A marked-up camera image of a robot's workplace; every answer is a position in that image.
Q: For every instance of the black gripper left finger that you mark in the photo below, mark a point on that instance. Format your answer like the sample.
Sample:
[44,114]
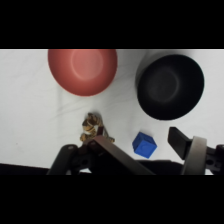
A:
[100,156]

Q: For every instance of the toy tiger plush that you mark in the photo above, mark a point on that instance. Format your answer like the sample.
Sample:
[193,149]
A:
[91,127]

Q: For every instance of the pink bowl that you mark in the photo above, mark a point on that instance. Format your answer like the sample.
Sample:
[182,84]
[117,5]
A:
[82,71]

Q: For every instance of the black bowl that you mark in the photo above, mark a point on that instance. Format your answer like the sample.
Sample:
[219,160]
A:
[170,86]

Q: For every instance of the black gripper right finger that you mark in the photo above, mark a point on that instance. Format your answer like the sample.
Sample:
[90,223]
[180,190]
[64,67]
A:
[191,151]

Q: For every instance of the blue cube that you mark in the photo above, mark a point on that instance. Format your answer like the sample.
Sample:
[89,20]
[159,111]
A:
[144,145]

